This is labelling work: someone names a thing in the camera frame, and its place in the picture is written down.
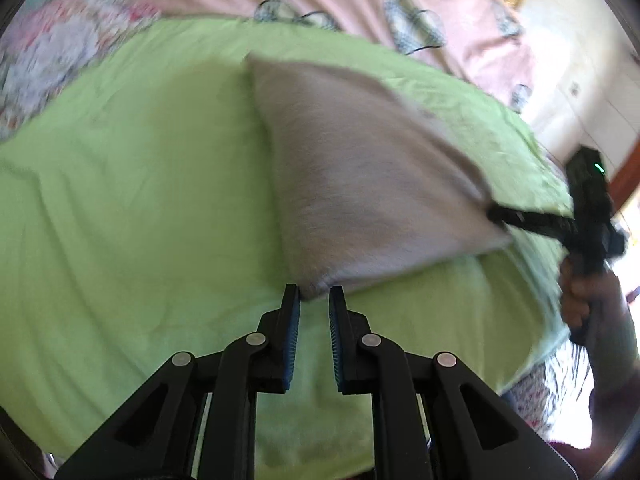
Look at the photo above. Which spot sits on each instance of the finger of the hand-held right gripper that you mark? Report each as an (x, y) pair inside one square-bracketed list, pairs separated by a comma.
[(530, 220)]

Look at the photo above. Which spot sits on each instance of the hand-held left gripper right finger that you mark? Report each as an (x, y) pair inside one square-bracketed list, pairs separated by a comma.
[(336, 341)]

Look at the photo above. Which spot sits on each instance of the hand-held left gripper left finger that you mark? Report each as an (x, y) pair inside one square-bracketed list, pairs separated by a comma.
[(292, 341)]

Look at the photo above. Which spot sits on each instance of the grey-beige towel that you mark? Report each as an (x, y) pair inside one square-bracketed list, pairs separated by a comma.
[(370, 170)]

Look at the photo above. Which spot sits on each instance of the person's right forearm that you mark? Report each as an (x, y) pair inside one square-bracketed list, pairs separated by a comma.
[(615, 375)]

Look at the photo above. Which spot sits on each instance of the person's right hand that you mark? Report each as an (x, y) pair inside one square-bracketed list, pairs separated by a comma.
[(582, 295)]

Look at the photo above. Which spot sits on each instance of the brown wooden furniture edge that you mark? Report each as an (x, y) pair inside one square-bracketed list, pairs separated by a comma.
[(625, 185)]

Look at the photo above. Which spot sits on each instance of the floral bed sheet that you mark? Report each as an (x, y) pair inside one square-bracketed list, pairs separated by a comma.
[(545, 390)]

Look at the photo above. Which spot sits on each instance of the green blanket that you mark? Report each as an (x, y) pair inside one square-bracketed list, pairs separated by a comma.
[(135, 210)]

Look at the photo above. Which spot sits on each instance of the pink quilt with plaid hearts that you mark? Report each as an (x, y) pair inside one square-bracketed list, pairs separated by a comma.
[(350, 5)]

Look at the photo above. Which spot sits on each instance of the purple floral cloth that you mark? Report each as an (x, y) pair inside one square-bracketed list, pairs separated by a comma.
[(65, 45)]

